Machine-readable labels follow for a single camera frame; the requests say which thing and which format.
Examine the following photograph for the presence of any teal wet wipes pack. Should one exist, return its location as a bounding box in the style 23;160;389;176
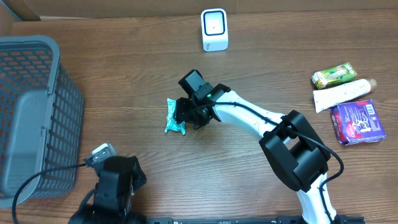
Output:
165;98;186;135

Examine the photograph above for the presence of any white tube gold cap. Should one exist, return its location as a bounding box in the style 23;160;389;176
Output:
313;79;377;113

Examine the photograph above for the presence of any green yellow snack pouch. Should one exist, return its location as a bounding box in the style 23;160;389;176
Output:
311;62;357;90

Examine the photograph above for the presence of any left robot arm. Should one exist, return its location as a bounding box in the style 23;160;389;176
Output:
69;156;147;224

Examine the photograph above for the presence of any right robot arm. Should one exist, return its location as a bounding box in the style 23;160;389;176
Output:
175;83;337;223

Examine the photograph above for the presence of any white barcode scanner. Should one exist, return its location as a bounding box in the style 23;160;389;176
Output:
200;8;229;52

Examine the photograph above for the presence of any grey plastic mesh basket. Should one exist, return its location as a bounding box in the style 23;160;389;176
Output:
1;35;85;208

